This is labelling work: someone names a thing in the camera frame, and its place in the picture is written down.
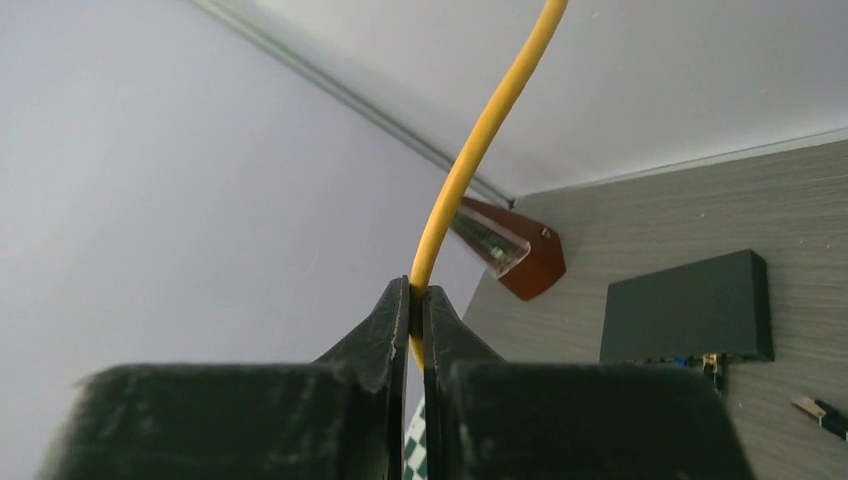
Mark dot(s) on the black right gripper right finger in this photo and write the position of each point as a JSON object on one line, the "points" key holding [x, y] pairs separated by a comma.
{"points": [[487, 418]]}

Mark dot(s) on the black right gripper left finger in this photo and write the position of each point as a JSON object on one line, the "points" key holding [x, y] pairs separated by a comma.
{"points": [[337, 417]]}

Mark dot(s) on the dark grey network switch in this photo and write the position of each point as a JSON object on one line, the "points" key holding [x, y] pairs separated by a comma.
{"points": [[720, 305]]}

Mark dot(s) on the green white chessboard mat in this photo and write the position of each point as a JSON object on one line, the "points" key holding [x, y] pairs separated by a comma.
{"points": [[415, 449]]}

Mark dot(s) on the brown wooden metronome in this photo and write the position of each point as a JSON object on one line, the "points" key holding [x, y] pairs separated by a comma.
{"points": [[522, 254]]}

